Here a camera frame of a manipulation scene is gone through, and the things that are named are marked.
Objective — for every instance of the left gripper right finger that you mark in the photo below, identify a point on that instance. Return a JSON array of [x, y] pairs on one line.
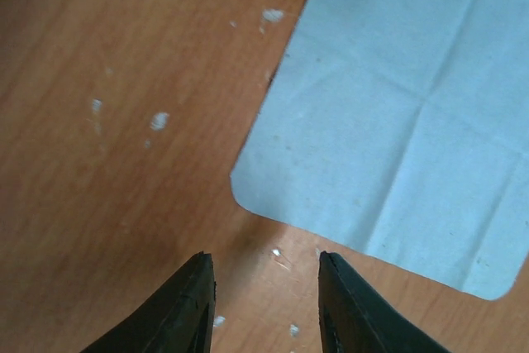
[[354, 317]]

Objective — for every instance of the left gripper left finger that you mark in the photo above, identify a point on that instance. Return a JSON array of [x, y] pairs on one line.
[[177, 317]]

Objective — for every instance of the light blue cleaning cloth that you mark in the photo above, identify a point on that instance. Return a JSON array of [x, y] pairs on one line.
[[399, 128]]

